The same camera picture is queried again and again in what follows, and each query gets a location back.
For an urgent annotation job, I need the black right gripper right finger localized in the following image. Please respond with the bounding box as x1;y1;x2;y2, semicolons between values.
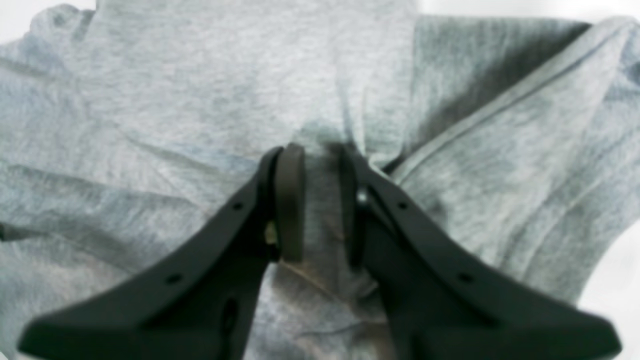
339;145;622;360

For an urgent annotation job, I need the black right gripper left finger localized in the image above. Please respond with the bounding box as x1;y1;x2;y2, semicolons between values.
18;144;306;360

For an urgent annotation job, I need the grey t-shirt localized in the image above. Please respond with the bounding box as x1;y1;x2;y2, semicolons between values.
0;0;639;360

